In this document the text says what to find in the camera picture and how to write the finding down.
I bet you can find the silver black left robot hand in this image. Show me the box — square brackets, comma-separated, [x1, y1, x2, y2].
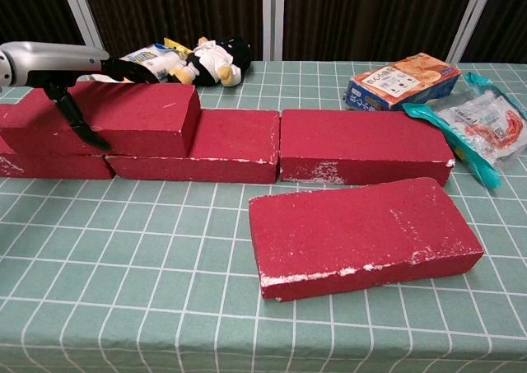
[0, 41, 160, 151]

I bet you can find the red brick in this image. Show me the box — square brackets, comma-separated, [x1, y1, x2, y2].
[248, 176, 484, 302]
[105, 109, 281, 184]
[0, 103, 116, 180]
[0, 81, 202, 159]
[278, 108, 455, 187]

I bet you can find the dark ribbed partition panel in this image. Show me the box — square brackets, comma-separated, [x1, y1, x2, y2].
[282, 0, 481, 63]
[0, 0, 91, 76]
[459, 0, 527, 65]
[77, 0, 264, 61]

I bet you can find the white yellow snack package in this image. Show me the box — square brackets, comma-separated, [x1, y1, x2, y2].
[77, 37, 193, 85]

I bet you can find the black and white plush doll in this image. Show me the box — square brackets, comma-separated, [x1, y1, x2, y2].
[167, 35, 253, 91]

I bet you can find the green checkered tablecloth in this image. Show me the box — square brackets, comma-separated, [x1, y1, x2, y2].
[0, 59, 527, 373]

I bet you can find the orange and blue cookie box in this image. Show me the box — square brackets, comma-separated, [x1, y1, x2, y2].
[343, 52, 461, 113]

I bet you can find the teal clear shrimp snack bag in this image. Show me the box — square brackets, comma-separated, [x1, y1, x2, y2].
[400, 72, 527, 189]

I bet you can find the grey partition post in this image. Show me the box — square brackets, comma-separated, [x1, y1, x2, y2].
[446, 0, 499, 64]
[57, 0, 109, 61]
[261, 0, 286, 61]

